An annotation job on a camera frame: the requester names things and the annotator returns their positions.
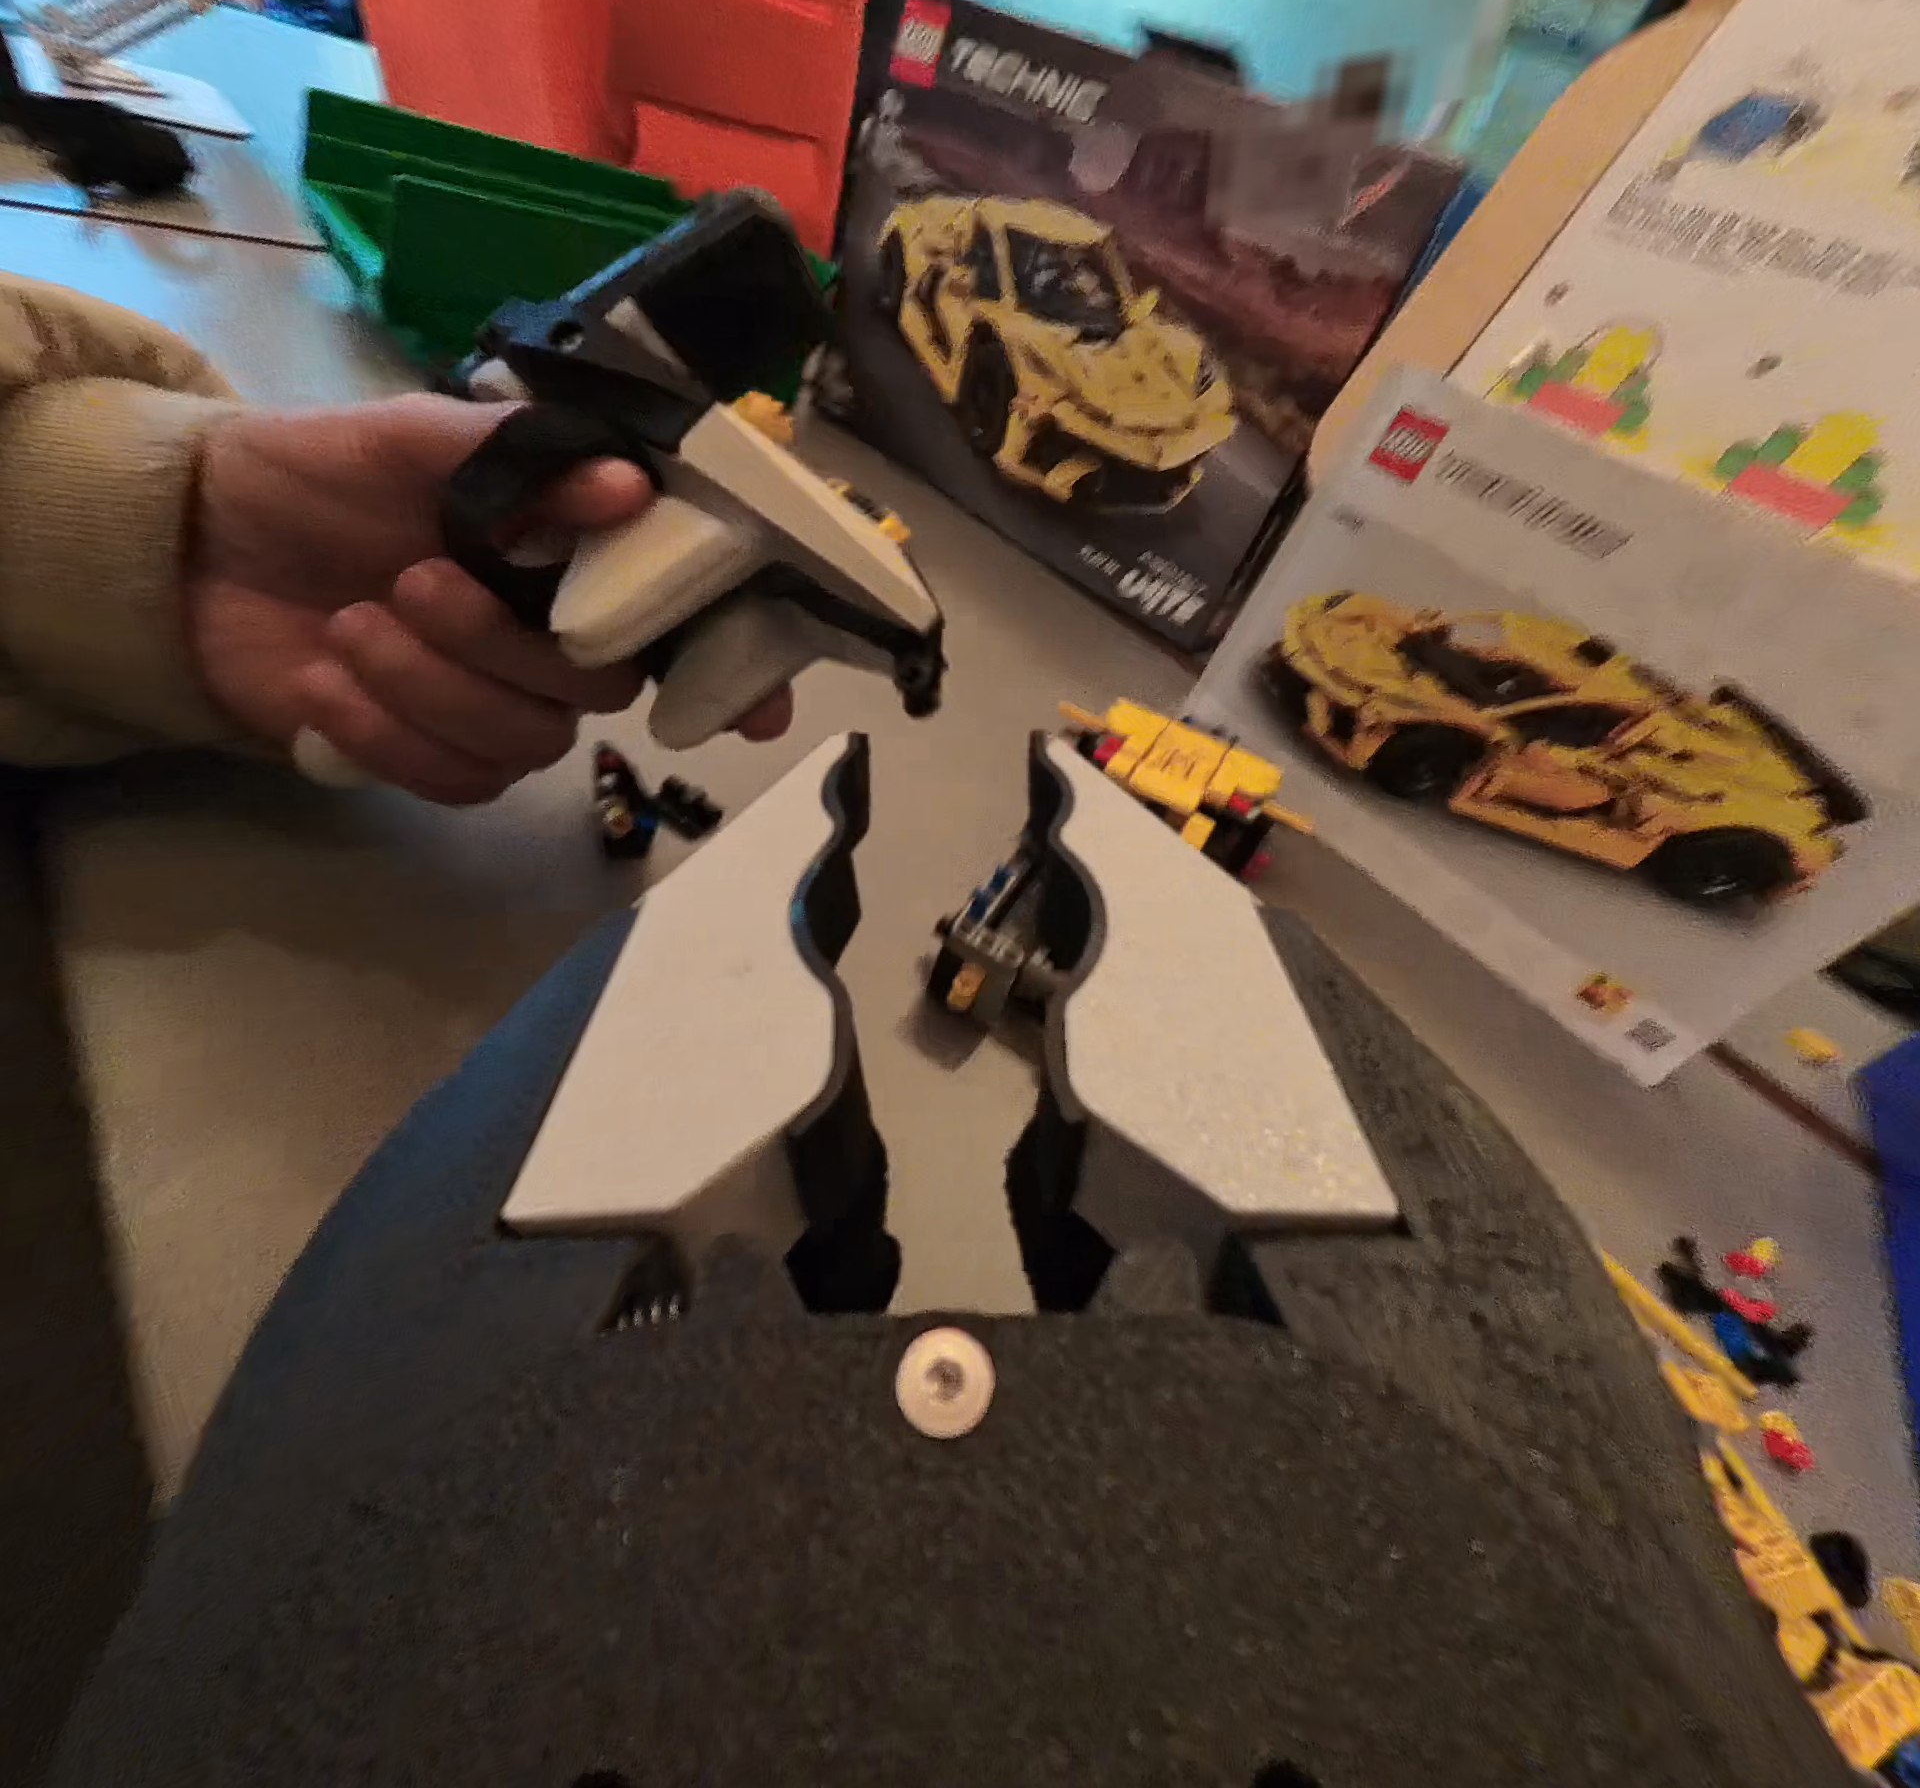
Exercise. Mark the toy car set box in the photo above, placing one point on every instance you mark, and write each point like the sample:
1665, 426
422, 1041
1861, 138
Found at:
1081, 318

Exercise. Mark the small toy brick assembly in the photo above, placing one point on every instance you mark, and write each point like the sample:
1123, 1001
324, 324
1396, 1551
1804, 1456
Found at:
990, 941

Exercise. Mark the black toy brick with pins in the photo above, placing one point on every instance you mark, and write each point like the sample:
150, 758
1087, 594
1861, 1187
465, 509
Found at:
624, 806

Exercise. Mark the pile of toy bricks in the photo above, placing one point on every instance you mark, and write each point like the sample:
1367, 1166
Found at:
1784, 1564

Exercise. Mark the blue plastic bin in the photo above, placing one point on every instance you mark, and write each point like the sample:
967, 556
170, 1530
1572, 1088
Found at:
1895, 1173

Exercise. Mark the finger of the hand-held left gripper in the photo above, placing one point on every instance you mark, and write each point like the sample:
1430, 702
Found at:
811, 528

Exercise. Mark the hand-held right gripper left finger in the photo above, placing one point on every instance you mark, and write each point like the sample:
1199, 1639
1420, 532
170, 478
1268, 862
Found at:
691, 1053

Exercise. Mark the toy car instruction booklet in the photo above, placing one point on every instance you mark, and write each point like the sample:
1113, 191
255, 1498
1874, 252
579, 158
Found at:
1531, 710

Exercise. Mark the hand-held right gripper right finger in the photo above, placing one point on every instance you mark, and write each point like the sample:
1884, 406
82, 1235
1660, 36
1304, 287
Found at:
1216, 1068

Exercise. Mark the grey desk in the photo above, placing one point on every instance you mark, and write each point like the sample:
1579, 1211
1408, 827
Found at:
300, 993

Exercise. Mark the person's left hand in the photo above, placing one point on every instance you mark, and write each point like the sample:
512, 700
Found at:
330, 543

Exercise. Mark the orange plastic bin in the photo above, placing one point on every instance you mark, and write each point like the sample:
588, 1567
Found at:
601, 2

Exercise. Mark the partly built toy car chassis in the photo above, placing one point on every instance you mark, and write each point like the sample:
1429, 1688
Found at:
1186, 770

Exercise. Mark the person's left forearm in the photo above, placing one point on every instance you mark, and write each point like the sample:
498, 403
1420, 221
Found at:
105, 543

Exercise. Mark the green plastic bin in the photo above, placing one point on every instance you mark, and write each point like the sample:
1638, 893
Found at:
495, 243

